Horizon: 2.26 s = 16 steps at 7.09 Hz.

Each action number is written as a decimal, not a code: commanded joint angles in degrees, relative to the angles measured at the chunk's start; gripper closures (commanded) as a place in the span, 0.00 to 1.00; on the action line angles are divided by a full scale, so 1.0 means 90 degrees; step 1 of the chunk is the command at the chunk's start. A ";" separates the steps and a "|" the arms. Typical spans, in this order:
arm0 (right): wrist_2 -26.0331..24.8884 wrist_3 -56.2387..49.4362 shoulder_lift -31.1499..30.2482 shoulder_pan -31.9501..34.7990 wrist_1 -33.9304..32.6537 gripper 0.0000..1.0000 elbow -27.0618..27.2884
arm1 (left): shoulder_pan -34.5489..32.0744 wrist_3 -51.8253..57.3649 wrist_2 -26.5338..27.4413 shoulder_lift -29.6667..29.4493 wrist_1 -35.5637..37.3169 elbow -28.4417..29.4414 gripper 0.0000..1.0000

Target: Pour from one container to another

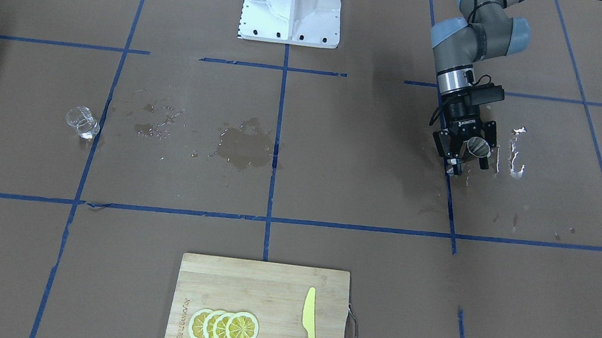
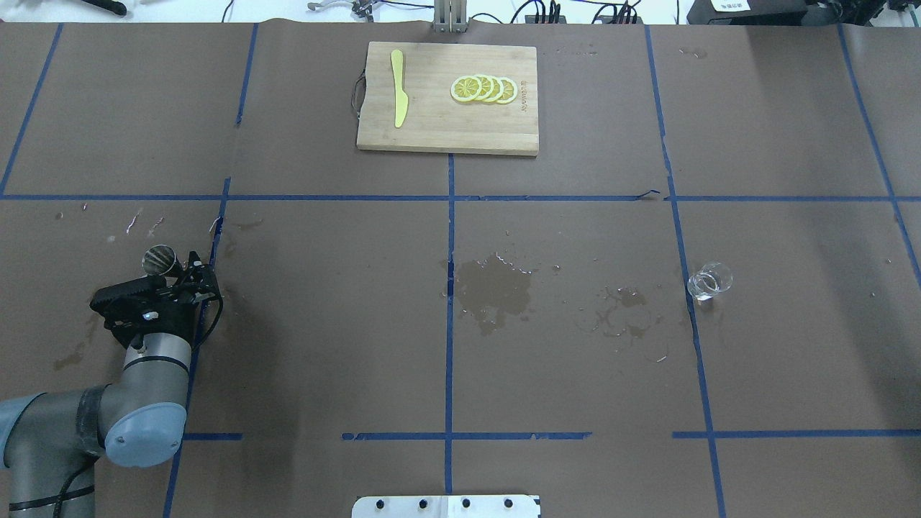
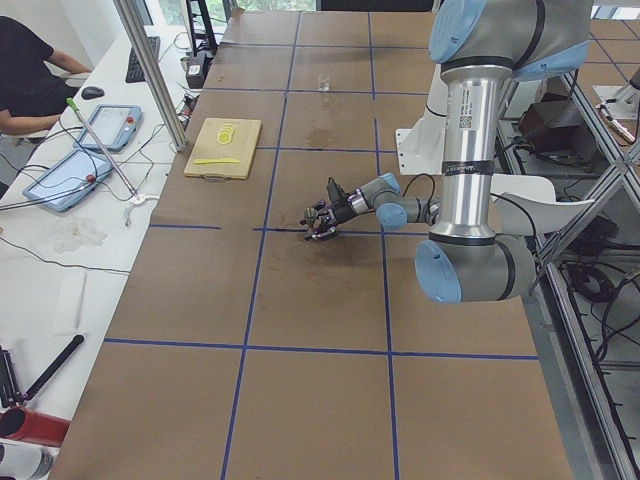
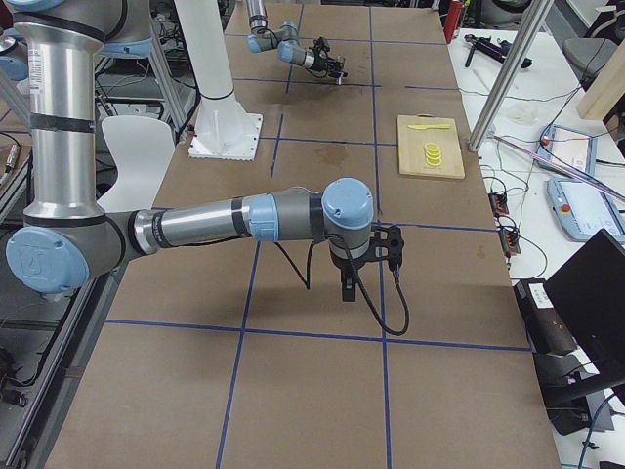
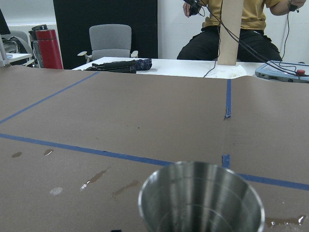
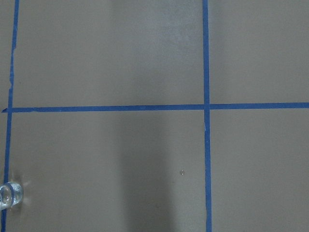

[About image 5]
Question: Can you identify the steel jigger measuring cup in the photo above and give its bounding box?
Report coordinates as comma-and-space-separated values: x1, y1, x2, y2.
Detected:
138, 161, 265, 232

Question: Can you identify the folded dark umbrella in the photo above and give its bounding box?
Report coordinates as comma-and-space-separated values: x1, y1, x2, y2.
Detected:
85, 58, 152, 73

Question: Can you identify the white crumpled cloth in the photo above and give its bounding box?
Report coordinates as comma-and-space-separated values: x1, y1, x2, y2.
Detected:
203, 60, 247, 79

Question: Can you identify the grey office chair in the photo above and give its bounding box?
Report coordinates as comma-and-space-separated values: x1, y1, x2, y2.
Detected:
78, 24, 139, 63

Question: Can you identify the person in yellow shirt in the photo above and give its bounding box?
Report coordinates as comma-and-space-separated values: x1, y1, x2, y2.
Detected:
177, 0, 305, 62

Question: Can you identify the red thermos bottle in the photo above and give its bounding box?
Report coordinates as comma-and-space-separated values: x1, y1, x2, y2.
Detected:
30, 24, 63, 69

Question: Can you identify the teach pendant with red button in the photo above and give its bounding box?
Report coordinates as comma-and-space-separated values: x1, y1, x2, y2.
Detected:
255, 60, 309, 84

